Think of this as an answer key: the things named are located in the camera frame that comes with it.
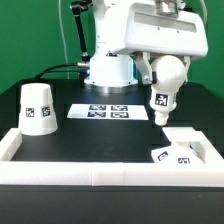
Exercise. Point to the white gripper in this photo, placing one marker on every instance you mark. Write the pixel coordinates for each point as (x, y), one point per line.
(149, 32)

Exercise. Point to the white lamp bulb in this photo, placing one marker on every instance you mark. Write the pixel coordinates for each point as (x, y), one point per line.
(170, 74)

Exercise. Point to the white lamp base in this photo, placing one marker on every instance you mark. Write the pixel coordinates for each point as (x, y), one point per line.
(180, 151)

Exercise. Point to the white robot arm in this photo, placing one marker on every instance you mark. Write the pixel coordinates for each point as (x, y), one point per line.
(112, 68)

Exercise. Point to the white lamp shade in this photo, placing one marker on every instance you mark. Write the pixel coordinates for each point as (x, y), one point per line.
(37, 116)

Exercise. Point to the white marker sheet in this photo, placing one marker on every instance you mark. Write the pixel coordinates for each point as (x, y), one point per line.
(107, 112)

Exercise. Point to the white U-shaped fence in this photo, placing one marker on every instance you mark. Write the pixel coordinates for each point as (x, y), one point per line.
(208, 174)

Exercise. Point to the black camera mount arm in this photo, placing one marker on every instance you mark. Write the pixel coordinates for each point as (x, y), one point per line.
(77, 8)

